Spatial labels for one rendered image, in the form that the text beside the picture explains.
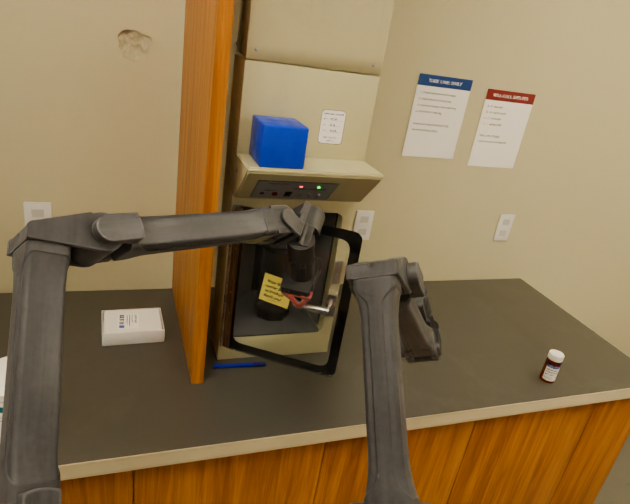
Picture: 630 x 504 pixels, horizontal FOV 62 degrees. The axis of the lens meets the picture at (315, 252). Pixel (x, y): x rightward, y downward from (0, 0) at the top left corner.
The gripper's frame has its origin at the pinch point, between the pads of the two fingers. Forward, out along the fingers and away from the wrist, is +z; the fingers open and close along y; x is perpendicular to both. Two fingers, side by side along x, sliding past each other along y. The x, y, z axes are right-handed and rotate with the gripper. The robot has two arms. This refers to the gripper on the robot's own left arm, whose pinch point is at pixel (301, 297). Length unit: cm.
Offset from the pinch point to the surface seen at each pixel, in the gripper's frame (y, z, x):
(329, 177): -18.4, -20.9, 1.0
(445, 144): -90, 17, 26
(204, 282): 3.9, -2.2, -21.9
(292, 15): -36, -47, -13
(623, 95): -137, 13, 88
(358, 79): -39, -33, 2
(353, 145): -33.7, -19.0, 3.0
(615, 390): -27, 47, 90
